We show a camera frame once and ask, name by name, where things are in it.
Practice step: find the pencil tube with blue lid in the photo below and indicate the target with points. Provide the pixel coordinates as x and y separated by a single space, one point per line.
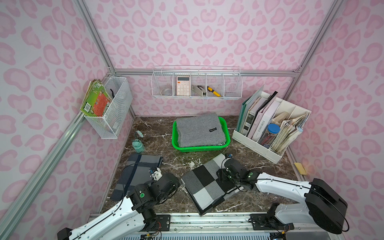
269 135

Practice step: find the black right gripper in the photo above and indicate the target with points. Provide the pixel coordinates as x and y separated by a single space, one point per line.
226 173

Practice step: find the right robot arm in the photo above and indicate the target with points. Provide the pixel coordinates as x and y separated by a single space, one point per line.
315 202

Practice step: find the green plastic basket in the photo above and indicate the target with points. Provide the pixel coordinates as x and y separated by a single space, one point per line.
175 138

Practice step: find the mint green small cap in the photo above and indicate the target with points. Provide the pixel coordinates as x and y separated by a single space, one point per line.
139 134

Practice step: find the white wire wall shelf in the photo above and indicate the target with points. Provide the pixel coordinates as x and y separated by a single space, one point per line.
227 82

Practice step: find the dark grey striped scarf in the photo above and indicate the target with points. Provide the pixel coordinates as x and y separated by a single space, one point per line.
136 171

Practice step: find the white mesh wall basket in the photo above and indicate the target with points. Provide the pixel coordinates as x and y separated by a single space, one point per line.
109 126

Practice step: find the yellow sticky note pad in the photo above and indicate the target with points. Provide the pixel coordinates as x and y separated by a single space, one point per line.
302 171

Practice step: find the mint green bottle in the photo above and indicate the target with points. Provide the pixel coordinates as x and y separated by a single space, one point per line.
138 146

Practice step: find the white plastic file organizer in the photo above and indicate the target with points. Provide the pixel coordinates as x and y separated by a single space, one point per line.
285 111

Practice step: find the teal zip folder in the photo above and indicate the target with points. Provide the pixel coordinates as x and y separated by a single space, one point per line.
246 105

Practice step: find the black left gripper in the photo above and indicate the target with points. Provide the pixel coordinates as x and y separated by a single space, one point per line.
160 181

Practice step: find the pink white calculator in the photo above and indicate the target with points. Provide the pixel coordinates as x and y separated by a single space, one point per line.
183 86

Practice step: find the pink book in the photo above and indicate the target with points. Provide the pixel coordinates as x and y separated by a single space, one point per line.
262 120

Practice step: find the green red booklet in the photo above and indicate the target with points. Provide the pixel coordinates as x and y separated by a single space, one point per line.
96 101

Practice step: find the stack of worn papers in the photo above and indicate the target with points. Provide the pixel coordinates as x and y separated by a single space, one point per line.
289 131

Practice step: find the black white checkered scarf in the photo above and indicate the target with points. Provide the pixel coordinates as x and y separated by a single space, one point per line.
207 186

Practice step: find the small grey stapler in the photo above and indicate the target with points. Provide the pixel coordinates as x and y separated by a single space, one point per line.
199 91

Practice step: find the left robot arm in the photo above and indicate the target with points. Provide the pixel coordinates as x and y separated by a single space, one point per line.
134 213

